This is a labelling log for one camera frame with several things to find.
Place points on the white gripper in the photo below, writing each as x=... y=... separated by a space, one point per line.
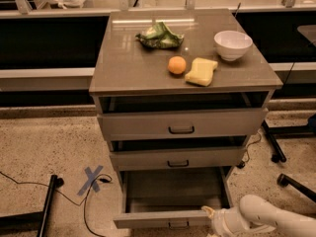
x=218 y=219

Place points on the grey drawer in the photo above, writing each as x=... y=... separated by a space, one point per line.
x=177 y=158
x=172 y=198
x=181 y=124

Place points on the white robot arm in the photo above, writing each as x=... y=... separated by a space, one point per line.
x=254 y=214

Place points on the grey drawer cabinet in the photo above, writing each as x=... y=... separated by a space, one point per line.
x=133 y=78

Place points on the black wheeled leg far right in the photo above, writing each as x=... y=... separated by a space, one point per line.
x=284 y=180

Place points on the black stand leg right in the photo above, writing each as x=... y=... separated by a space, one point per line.
x=271 y=134

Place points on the black stand leg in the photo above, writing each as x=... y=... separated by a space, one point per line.
x=271 y=134
x=33 y=220

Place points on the blue tape cross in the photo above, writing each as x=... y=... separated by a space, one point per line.
x=91 y=180

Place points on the yellow sponge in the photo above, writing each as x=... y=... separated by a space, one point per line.
x=201 y=72

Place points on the orange fruit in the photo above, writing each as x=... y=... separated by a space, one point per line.
x=177 y=65

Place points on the white bowl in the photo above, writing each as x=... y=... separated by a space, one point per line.
x=232 y=45

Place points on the black stand leg left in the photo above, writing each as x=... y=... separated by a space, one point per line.
x=33 y=220

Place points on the green chip bag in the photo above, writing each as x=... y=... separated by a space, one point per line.
x=159 y=36

